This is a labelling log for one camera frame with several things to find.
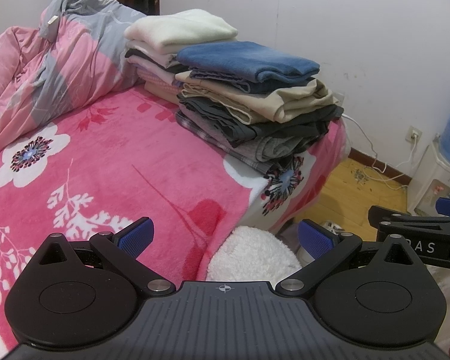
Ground white cable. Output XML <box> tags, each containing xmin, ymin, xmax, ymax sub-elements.
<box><xmin>341</xmin><ymin>112</ymin><xmax>432</xmax><ymax>190</ymax></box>

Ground pink floral blanket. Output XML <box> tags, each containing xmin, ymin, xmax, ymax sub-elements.
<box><xmin>0</xmin><ymin>84</ymin><xmax>351</xmax><ymax>360</ymax></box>

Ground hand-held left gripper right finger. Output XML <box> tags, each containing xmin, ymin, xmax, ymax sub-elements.
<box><xmin>275</xmin><ymin>219</ymin><xmax>413</xmax><ymax>297</ymax></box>

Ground stack of pale folded clothes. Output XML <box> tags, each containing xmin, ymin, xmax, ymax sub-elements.
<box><xmin>124</xmin><ymin>9</ymin><xmax>239</xmax><ymax>104</ymax></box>

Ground blue denim jeans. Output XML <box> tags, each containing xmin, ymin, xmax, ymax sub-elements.
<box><xmin>176</xmin><ymin>41</ymin><xmax>320</xmax><ymax>94</ymax></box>

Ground white water dispenser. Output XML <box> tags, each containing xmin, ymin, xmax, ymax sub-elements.
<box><xmin>409</xmin><ymin>142</ymin><xmax>450</xmax><ymax>218</ymax></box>

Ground white slipper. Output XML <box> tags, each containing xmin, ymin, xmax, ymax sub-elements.
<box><xmin>322</xmin><ymin>221</ymin><xmax>346</xmax><ymax>237</ymax></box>

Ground stack of dark folded clothes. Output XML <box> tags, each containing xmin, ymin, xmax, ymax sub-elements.
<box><xmin>174</xmin><ymin>77</ymin><xmax>346</xmax><ymax>175</ymax></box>

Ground pink grey floral duvet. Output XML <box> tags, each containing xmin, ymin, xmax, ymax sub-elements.
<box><xmin>0</xmin><ymin>0</ymin><xmax>147</xmax><ymax>158</ymax></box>

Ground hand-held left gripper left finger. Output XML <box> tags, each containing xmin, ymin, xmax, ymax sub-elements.
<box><xmin>39</xmin><ymin>217</ymin><xmax>175</xmax><ymax>297</ymax></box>

